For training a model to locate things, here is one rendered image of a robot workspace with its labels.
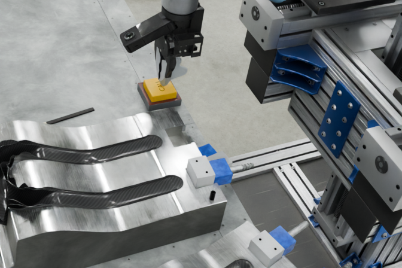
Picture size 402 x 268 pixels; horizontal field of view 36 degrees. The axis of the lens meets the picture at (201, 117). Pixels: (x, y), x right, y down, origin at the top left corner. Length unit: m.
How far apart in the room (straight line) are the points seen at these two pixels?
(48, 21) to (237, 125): 1.16
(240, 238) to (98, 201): 0.26
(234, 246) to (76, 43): 0.71
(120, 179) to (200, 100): 1.53
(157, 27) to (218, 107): 1.39
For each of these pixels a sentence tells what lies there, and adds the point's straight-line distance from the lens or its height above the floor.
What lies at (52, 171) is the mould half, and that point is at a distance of 1.12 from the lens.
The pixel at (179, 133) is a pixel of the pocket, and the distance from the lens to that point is 1.27.
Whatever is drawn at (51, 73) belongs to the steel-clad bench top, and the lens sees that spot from 1.50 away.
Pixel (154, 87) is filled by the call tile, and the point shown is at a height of 0.84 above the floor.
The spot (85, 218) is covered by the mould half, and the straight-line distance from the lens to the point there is 1.08.
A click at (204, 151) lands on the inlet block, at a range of 1.29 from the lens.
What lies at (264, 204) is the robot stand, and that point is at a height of 0.21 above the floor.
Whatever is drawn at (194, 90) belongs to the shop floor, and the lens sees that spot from 2.71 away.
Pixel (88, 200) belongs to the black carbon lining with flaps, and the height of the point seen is 0.89.
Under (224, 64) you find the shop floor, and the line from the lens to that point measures 2.88.
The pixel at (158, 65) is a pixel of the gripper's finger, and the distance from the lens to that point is 1.40.
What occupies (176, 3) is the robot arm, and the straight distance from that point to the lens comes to 1.26.
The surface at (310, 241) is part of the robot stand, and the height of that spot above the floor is 0.21.
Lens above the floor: 1.77
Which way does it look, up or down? 43 degrees down
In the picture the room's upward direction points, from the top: 11 degrees clockwise
